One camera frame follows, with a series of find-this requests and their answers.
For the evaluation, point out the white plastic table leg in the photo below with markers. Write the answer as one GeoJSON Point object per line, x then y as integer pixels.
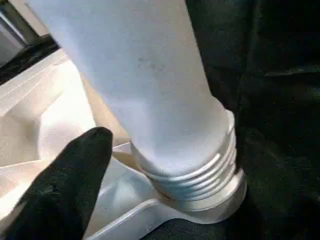
{"type": "Point", "coordinates": [140, 75]}

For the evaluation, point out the white plastic table top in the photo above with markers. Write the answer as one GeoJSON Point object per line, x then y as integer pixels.
{"type": "Point", "coordinates": [30, 125]}

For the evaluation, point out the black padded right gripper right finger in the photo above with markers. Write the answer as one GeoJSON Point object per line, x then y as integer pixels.
{"type": "Point", "coordinates": [290, 200]}

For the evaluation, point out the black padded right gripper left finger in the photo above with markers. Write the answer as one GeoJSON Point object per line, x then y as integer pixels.
{"type": "Point", "coordinates": [60, 195]}

